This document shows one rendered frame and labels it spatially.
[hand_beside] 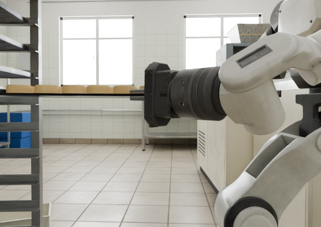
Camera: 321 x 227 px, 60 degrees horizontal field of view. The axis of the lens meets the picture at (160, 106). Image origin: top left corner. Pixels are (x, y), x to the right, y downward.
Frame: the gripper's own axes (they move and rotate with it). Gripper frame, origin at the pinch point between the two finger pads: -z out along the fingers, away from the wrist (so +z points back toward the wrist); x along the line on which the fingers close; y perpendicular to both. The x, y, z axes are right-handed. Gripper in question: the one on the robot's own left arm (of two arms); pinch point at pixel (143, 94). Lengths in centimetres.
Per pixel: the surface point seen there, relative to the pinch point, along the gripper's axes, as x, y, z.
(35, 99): -1, -3, -56
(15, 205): -38, 2, -61
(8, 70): 7.1, 10.4, -43.4
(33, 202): -37, -2, -56
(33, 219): -43, -3, -57
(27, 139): -64, -152, -424
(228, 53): 33, -134, -54
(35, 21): 26, -2, -56
